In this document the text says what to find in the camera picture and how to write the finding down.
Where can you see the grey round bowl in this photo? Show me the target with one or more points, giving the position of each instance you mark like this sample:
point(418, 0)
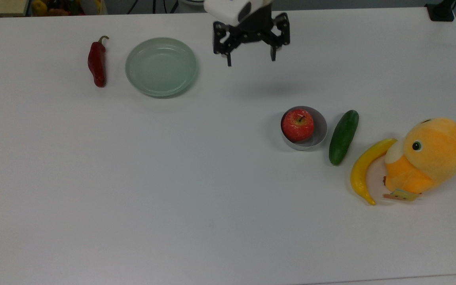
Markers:
point(321, 130)

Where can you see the yellow banana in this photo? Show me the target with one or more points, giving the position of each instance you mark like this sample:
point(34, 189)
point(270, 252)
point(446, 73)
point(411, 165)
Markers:
point(360, 170)

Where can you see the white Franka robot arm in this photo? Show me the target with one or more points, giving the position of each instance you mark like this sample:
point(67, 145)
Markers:
point(224, 10)

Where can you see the black table clamp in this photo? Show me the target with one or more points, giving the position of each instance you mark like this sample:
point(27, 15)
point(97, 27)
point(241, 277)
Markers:
point(441, 14)

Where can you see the red apple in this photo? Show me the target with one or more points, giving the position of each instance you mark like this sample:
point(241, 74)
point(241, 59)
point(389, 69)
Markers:
point(297, 126)

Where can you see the green cucumber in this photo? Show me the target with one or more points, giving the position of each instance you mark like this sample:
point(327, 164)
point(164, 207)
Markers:
point(343, 136)

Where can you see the box of toy fruit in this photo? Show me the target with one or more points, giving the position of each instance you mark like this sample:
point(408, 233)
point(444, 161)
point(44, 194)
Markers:
point(65, 7)

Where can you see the orange plush toy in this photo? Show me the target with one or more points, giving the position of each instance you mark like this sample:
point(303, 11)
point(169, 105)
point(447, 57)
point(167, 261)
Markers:
point(434, 154)

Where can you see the red chili pepper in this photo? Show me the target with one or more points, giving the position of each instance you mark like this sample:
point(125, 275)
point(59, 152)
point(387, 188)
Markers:
point(96, 63)

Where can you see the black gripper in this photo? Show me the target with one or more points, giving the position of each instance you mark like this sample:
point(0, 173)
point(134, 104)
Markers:
point(256, 27)

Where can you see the pale green plate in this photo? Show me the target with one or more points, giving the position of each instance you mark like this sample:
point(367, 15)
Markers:
point(160, 67)

